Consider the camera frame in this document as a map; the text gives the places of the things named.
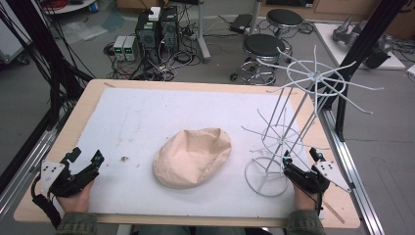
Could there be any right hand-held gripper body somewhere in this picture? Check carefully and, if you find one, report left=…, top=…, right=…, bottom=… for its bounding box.
left=291, top=160, right=353, bottom=195

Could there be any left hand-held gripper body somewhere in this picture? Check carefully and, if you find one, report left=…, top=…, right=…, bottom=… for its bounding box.
left=40, top=162, right=100, bottom=198

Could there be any white wire hat rack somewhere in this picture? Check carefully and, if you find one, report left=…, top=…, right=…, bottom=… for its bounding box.
left=241, top=45, right=386, bottom=198

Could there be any beige cloth hat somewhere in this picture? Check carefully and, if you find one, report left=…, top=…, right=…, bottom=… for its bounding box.
left=152, top=126, right=233, bottom=190

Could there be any person's right hand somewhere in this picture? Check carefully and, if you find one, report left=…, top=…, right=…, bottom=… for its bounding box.
left=293, top=182, right=323, bottom=212

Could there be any person's left hand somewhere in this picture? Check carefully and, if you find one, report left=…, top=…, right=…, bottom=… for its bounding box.
left=57, top=180, right=96, bottom=214

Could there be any white felt mat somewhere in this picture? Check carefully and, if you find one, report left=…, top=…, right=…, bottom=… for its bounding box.
left=69, top=86, right=325, bottom=219

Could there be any grey power supply unit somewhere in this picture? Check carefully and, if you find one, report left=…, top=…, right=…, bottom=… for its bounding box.
left=113, top=35, right=127, bottom=62
left=123, top=35, right=140, bottom=62

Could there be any white board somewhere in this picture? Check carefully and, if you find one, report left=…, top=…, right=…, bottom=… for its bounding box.
left=313, top=22, right=407, bottom=71

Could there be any black round stool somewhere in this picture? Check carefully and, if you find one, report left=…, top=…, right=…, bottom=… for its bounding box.
left=265, top=8, right=304, bottom=37
left=229, top=33, right=293, bottom=87

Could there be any clear plastic sheet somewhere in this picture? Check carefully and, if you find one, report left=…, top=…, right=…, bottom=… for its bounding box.
left=61, top=12, right=126, bottom=44

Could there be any grey equipment case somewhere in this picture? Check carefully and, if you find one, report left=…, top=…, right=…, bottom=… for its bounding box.
left=0, top=0, right=32, bottom=66

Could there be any black computer tower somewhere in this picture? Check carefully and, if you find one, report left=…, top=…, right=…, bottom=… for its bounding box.
left=159, top=5, right=181, bottom=56
left=134, top=11, right=161, bottom=66

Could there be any white round table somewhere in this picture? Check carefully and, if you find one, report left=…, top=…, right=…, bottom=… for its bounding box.
left=41, top=0, right=100, bottom=16

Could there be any grey metal table leg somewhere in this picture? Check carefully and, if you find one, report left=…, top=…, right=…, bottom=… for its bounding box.
left=195, top=0, right=212, bottom=64
left=249, top=0, right=264, bottom=35

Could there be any black flat box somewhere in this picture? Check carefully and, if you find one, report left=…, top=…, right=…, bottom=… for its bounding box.
left=228, top=13, right=254, bottom=34

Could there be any white box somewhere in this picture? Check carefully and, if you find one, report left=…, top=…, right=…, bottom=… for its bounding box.
left=148, top=6, right=162, bottom=23

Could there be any aluminium rail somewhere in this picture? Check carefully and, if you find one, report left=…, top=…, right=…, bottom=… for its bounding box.
left=317, top=109, right=387, bottom=235
left=0, top=128, right=59, bottom=217

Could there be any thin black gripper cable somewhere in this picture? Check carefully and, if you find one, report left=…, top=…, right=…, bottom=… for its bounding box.
left=315, top=193, right=325, bottom=214

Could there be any black sleeved gripper cable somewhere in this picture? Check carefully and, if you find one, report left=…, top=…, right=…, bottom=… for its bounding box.
left=30, top=175, right=64, bottom=230

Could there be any black frame with cables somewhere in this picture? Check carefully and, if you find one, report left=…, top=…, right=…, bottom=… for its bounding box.
left=0, top=0, right=96, bottom=138

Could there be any black metal frame post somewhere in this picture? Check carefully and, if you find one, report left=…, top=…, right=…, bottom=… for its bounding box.
left=320, top=0, right=409, bottom=142

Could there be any tangle of floor cables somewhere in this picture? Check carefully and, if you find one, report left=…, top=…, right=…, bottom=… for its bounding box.
left=103, top=19, right=205, bottom=82

